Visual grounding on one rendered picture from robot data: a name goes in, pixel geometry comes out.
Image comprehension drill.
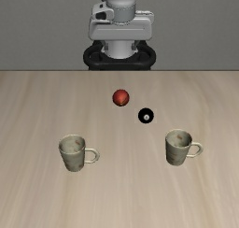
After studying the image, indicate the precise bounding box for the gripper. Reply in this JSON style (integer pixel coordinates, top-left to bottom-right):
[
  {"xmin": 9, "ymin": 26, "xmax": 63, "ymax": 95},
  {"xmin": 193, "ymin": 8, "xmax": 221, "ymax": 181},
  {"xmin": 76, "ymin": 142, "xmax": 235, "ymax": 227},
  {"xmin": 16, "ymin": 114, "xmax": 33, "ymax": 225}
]
[{"xmin": 88, "ymin": 1, "xmax": 155, "ymax": 51}]

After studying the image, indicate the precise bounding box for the black ball with white spot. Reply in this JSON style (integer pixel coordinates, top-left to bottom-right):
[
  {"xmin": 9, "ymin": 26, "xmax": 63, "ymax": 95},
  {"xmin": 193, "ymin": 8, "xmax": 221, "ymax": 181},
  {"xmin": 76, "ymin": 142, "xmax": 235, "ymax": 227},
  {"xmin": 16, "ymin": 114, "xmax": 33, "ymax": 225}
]
[{"xmin": 137, "ymin": 107, "xmax": 155, "ymax": 125}]

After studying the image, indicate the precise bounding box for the beige stained mug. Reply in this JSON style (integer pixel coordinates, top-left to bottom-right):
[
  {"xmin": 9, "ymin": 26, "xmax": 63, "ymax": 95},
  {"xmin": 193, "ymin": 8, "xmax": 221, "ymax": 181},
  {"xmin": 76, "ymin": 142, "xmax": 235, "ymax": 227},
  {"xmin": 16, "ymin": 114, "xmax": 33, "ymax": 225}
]
[
  {"xmin": 164, "ymin": 129, "xmax": 204, "ymax": 167},
  {"xmin": 58, "ymin": 134, "xmax": 101, "ymax": 173}
]

